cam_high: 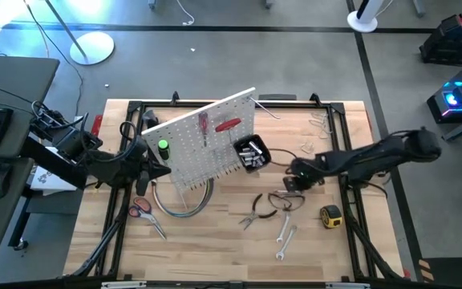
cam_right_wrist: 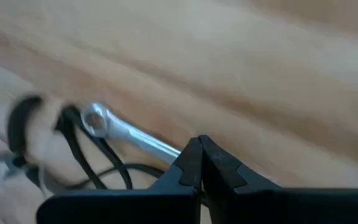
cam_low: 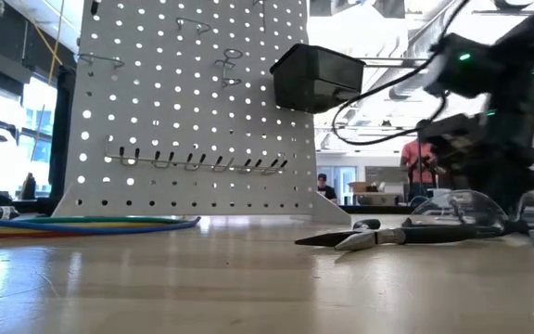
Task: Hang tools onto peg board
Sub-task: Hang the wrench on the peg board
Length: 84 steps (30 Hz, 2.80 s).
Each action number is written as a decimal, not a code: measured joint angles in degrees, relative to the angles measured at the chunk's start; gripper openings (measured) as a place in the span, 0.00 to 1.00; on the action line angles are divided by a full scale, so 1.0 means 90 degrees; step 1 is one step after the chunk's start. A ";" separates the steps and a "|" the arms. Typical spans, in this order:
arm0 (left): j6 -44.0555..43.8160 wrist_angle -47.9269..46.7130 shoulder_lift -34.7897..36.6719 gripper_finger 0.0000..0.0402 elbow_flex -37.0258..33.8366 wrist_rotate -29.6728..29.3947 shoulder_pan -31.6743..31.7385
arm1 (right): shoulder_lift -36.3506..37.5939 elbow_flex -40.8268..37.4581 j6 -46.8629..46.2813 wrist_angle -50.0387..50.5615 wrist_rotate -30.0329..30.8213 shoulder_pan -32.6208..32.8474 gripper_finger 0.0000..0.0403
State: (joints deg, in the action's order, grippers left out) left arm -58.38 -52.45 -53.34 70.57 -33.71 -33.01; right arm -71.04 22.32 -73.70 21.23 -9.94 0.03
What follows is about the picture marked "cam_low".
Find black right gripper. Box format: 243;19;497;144
417;113;534;214

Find clear safety glasses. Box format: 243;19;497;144
408;188;534;250

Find black handled pliers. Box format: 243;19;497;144
294;218;512;252

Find white metal pegboard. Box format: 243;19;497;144
53;0;352;227

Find coloured wire bundle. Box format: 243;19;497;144
0;206;202;239

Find person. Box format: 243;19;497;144
316;173;339;204
400;138;439;203

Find tan cardboard box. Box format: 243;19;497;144
348;181;401;206

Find black plastic bin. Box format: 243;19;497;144
270;44;366;115

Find multi prong tool rack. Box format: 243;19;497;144
105;138;289;175

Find small dark bottle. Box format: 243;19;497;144
19;172;37;200

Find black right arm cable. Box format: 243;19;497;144
330;0;472;147

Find double ring wire hook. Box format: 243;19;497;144
214;48;245;88

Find wide wire peg hook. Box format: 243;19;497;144
176;17;212;34
79;53;125;70

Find black upright post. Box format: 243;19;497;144
47;64;77;215

